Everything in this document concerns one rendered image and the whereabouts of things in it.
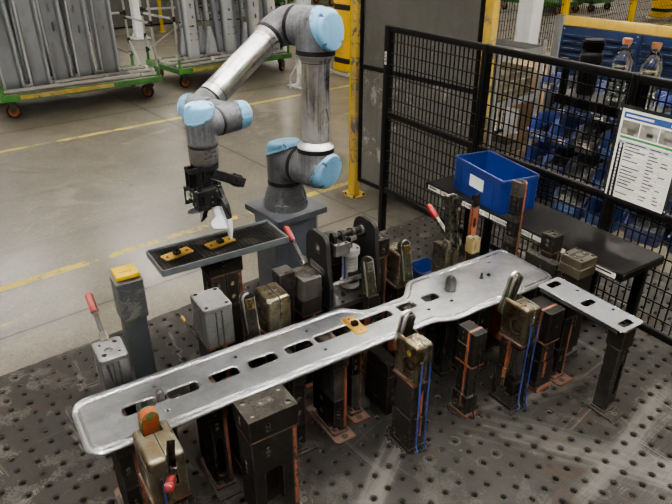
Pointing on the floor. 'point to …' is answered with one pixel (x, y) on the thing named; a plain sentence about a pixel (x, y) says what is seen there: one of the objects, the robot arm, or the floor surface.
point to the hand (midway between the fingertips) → (218, 229)
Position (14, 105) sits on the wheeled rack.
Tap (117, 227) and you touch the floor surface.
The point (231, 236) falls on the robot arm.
